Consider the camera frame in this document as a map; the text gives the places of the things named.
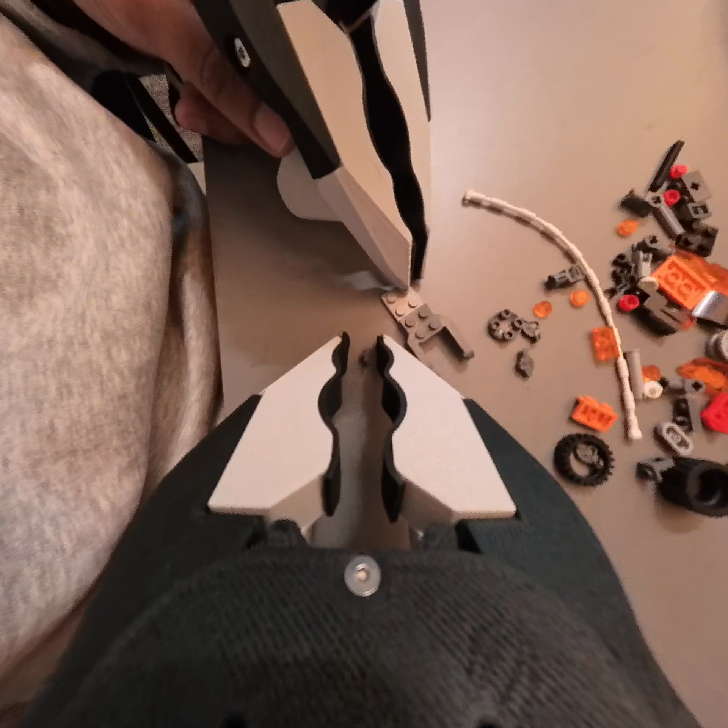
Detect large orange lego brick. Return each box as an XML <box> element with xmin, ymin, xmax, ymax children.
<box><xmin>650</xmin><ymin>252</ymin><xmax>722</xmax><ymax>312</ymax></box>

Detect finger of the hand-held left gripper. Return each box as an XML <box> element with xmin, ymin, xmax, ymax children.
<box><xmin>277</xmin><ymin>0</ymin><xmax>427</xmax><ymax>291</ymax></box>
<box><xmin>355</xmin><ymin>0</ymin><xmax>431</xmax><ymax>281</ymax></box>

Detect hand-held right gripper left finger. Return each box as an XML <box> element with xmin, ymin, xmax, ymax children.
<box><xmin>207</xmin><ymin>331</ymin><xmax>350</xmax><ymax>542</ymax></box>

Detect dark grey round lego plate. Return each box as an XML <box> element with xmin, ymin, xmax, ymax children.
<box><xmin>487</xmin><ymin>309</ymin><xmax>522</xmax><ymax>342</ymax></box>

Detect orange lego bracket brick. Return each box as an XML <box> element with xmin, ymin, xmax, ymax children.
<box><xmin>570</xmin><ymin>395</ymin><xmax>620</xmax><ymax>434</ymax></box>

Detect large black lego tyre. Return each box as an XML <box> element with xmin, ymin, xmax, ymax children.
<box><xmin>659</xmin><ymin>457</ymin><xmax>728</xmax><ymax>518</ymax></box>

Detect dark grey lego technic piece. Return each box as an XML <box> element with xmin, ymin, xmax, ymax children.
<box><xmin>671</xmin><ymin>396</ymin><xmax>704</xmax><ymax>434</ymax></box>

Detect grey lego fork plate assembly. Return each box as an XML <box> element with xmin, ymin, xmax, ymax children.
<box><xmin>381</xmin><ymin>289</ymin><xmax>476</xmax><ymax>365</ymax></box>

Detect white ribbed lego hose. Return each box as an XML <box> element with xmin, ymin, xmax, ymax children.
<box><xmin>462</xmin><ymin>190</ymin><xmax>645</xmax><ymax>442</ymax></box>

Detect person's left hand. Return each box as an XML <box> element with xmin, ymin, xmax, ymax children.
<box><xmin>74</xmin><ymin>0</ymin><xmax>297</xmax><ymax>160</ymax></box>

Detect dark brown lego brick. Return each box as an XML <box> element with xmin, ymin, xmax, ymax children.
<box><xmin>643</xmin><ymin>293</ymin><xmax>692</xmax><ymax>336</ymax></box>

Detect person's left forearm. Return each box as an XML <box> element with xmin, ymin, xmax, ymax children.
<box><xmin>0</xmin><ymin>0</ymin><xmax>171</xmax><ymax>77</ymax></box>

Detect dark brown lego plate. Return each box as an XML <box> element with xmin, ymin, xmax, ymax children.
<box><xmin>676</xmin><ymin>223</ymin><xmax>719</xmax><ymax>258</ymax></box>

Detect light grey lego liftarm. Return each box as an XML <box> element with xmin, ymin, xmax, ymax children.
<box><xmin>648</xmin><ymin>192</ymin><xmax>684</xmax><ymax>238</ymax></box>

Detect silver curved lego piece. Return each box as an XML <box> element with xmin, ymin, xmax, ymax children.
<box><xmin>690</xmin><ymin>289</ymin><xmax>728</xmax><ymax>329</ymax></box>

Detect grey lego frame piece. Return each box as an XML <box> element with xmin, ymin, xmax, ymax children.
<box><xmin>635</xmin><ymin>456</ymin><xmax>676</xmax><ymax>485</ymax></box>

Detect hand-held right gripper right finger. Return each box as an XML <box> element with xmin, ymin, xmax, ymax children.
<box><xmin>374</xmin><ymin>334</ymin><xmax>518</xmax><ymax>544</ymax></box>

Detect black lego axle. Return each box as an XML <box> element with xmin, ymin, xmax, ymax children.
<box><xmin>645</xmin><ymin>139</ymin><xmax>687</xmax><ymax>194</ymax></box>

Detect clear orange lego plate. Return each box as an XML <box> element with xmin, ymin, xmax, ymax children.
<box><xmin>590</xmin><ymin>326</ymin><xmax>622</xmax><ymax>364</ymax></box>

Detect black lego claw pieces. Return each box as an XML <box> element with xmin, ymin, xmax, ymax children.
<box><xmin>610</xmin><ymin>250</ymin><xmax>640</xmax><ymax>288</ymax></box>

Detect small black lego tyre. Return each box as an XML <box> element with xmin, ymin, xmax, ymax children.
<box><xmin>553</xmin><ymin>432</ymin><xmax>617</xmax><ymax>487</ymax></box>

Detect light grey lego tube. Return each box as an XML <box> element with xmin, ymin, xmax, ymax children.
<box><xmin>622</xmin><ymin>349</ymin><xmax>646</xmax><ymax>400</ymax></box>

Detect clear orange lego flame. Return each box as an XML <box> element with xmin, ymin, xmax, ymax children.
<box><xmin>677</xmin><ymin>357</ymin><xmax>728</xmax><ymax>394</ymax></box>

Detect light grey oval lego link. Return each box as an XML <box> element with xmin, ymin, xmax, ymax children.
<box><xmin>654</xmin><ymin>421</ymin><xmax>695</xmax><ymax>456</ymax></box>

